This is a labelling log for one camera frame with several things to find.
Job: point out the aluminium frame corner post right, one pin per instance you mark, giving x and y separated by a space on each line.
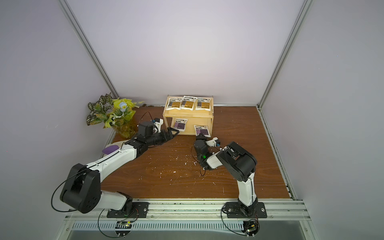
286 50

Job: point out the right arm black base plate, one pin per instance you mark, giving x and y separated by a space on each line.
238 210

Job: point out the yellow coffee bag small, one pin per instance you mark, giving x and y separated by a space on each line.
203 104

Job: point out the circuit board connector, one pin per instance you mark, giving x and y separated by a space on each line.
123 228
251 227

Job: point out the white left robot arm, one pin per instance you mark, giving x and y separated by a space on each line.
82 189

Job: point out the right circuit board connector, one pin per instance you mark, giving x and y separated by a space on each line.
251 227

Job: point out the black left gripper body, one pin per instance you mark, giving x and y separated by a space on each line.
157 138

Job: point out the purple coffee bag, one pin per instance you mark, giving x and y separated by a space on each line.
202 130
180 124

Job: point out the aluminium frame corner post left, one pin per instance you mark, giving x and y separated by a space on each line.
70 15

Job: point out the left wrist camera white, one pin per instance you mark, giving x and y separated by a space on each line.
157 125

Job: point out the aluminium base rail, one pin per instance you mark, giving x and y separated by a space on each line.
190 215

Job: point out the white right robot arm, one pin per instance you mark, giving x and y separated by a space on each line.
239 163

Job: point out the left circuit board connector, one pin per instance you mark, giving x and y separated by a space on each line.
123 228

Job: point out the light wooden two-tier shelf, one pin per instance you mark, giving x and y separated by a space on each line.
193 117

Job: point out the aluminium frame corner post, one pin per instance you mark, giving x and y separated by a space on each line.
286 50
70 15

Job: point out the green artificial plant in vase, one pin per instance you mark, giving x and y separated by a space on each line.
117 114

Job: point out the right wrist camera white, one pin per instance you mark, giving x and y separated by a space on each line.
214 142

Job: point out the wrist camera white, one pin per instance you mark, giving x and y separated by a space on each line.
157 125
214 142

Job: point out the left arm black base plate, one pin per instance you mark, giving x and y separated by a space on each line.
130 210

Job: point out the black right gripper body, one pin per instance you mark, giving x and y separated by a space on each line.
201 139

